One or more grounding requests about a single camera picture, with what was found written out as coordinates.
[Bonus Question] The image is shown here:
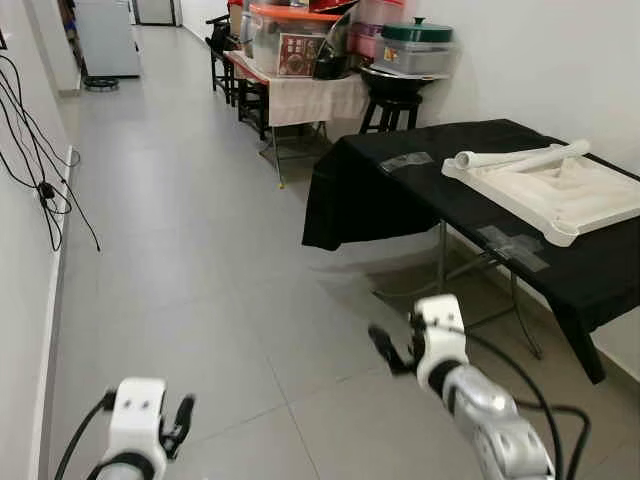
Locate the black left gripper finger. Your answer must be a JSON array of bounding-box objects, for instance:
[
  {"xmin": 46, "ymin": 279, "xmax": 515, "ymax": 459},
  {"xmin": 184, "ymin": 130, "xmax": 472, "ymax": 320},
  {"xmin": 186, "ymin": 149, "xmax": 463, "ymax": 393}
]
[{"xmin": 171, "ymin": 393, "xmax": 198, "ymax": 447}]

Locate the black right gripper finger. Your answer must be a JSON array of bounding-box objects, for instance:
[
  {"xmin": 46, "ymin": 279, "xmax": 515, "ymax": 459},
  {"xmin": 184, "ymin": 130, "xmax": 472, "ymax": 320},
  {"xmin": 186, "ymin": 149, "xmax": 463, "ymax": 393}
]
[{"xmin": 368, "ymin": 323, "xmax": 406, "ymax": 377}]

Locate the white plastic children table top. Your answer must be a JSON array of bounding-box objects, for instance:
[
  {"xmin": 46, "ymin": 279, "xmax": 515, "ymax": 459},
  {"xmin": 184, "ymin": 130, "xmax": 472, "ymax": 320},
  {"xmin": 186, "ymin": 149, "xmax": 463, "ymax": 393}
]
[{"xmin": 442, "ymin": 140, "xmax": 640, "ymax": 248}]

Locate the clear tape cross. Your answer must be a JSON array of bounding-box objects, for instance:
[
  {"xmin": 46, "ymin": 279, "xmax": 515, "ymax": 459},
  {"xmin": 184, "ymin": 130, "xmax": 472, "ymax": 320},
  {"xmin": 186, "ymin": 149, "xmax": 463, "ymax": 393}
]
[{"xmin": 475, "ymin": 225, "xmax": 551, "ymax": 273}]

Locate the clear tape strip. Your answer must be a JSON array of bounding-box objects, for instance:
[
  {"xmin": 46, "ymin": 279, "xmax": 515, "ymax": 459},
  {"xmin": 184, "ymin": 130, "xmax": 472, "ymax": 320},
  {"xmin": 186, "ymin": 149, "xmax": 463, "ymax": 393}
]
[{"xmin": 378, "ymin": 152, "xmax": 434, "ymax": 173}]

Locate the beige side table cloth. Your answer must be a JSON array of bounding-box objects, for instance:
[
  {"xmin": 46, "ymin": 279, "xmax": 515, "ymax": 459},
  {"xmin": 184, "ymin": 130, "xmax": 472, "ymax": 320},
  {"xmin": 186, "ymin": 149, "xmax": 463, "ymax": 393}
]
[{"xmin": 222, "ymin": 50, "xmax": 369, "ymax": 128}]

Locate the clear plastic storage container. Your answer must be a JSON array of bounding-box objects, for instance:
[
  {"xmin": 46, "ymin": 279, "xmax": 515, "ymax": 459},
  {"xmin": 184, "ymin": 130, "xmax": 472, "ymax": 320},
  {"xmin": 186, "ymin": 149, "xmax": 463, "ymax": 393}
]
[{"xmin": 372, "ymin": 40, "xmax": 461, "ymax": 78}]

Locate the orange lidded storage box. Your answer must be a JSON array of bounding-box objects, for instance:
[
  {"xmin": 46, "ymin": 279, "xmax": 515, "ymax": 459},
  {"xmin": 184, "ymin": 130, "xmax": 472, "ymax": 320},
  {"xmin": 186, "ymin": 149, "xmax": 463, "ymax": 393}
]
[{"xmin": 245, "ymin": 3, "xmax": 341, "ymax": 79}]

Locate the green pot lid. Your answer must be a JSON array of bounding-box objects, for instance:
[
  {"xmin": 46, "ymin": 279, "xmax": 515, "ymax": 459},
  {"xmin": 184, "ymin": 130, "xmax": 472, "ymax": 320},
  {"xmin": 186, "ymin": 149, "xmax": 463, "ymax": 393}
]
[{"xmin": 380, "ymin": 17, "xmax": 456, "ymax": 44}]

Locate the black round floor base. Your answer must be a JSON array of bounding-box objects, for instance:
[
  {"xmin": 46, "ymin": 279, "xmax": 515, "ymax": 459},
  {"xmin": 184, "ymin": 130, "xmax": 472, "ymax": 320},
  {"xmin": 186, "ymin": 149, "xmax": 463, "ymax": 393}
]
[{"xmin": 82, "ymin": 75, "xmax": 121, "ymax": 93}]

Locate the black chair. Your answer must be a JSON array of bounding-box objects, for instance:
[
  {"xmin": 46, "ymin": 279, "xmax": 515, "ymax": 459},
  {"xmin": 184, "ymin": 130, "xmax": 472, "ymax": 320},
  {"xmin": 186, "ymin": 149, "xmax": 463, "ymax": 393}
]
[{"xmin": 205, "ymin": 15, "xmax": 271, "ymax": 141}]

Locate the grey cabinet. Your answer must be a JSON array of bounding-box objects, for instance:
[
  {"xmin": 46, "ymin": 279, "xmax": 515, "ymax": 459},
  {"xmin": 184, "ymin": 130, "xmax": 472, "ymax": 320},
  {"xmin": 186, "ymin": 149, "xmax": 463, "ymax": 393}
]
[{"xmin": 75, "ymin": 0, "xmax": 143, "ymax": 79}]

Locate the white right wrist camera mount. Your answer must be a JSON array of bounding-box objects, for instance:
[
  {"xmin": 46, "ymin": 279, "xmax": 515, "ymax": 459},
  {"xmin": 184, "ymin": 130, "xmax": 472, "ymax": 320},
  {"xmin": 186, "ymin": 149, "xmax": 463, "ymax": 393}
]
[{"xmin": 410, "ymin": 294, "xmax": 469, "ymax": 376}]

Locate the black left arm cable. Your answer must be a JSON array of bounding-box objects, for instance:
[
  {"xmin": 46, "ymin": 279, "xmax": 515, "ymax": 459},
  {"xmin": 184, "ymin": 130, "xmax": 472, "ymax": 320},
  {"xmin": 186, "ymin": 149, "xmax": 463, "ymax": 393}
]
[{"xmin": 55, "ymin": 390, "xmax": 116, "ymax": 480}]

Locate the black wall cable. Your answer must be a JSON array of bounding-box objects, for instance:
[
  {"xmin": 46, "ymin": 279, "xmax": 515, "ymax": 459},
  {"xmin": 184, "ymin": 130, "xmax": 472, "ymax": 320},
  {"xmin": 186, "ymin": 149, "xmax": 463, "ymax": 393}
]
[{"xmin": 0, "ymin": 55, "xmax": 101, "ymax": 253}]

